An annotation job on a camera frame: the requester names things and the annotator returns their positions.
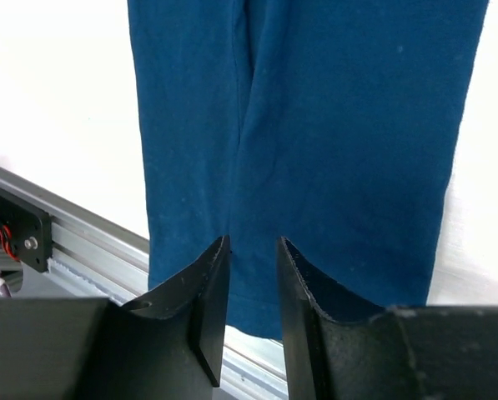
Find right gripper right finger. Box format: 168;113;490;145
277;238;498;399

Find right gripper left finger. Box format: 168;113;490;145
0;236;230;399

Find navy blue t-shirt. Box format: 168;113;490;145
128;1;488;339

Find aluminium mounting rail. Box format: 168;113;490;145
0;167;288;399

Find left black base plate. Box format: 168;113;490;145
0;188;53;273

